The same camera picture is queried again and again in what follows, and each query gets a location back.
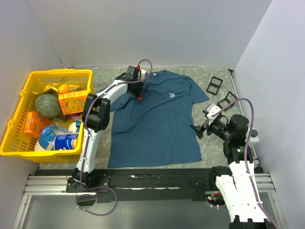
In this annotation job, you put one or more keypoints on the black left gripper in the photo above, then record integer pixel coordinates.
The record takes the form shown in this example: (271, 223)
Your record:
(138, 93)

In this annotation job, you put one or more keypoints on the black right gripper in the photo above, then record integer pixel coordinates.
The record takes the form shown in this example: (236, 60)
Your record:
(198, 130)

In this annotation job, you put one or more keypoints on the blue t-shirt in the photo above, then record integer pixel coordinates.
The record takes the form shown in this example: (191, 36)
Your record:
(155, 131)

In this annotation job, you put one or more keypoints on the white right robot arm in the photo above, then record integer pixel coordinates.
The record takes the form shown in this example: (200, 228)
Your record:
(236, 183)

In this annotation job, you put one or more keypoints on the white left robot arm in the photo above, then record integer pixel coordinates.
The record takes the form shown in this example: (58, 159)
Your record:
(96, 117)

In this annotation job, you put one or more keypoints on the orange cracker box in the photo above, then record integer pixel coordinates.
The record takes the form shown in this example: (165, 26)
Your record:
(72, 103)

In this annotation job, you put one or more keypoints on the yellow snack bag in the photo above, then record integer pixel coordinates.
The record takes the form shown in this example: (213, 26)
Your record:
(59, 88)

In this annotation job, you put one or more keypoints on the green melon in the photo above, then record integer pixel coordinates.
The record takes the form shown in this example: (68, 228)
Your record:
(47, 106)

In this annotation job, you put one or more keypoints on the white blue bottle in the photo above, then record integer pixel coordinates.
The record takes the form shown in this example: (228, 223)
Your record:
(46, 139)

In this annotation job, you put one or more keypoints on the orange snack box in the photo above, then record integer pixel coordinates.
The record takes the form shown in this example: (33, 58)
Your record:
(35, 124)

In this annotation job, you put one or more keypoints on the yellow plastic basket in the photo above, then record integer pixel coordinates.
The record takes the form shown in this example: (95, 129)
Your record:
(16, 143)

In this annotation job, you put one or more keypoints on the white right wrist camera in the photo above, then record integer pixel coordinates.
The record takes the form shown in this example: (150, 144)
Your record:
(214, 110)

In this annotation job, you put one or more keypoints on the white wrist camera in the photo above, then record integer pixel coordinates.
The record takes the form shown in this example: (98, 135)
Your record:
(214, 110)
(142, 73)

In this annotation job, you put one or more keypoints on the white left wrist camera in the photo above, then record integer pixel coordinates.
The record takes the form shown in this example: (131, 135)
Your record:
(142, 73)

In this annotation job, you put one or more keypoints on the black frame near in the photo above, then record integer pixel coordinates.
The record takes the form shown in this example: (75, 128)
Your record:
(230, 97)

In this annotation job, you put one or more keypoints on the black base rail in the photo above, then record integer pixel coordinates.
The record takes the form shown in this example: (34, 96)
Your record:
(151, 184)

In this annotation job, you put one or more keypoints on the aluminium frame rail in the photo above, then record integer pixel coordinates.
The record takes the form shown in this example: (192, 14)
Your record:
(44, 183)

